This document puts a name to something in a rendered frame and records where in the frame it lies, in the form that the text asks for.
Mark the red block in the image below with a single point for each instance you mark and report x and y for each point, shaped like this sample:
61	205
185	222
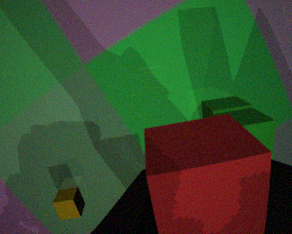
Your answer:
207	176

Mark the small yellow cube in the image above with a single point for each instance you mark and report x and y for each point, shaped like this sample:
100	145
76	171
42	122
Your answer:
69	203

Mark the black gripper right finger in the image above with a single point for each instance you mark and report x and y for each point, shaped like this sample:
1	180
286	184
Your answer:
279	211

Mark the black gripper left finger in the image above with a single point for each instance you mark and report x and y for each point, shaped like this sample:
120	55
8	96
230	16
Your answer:
133	214

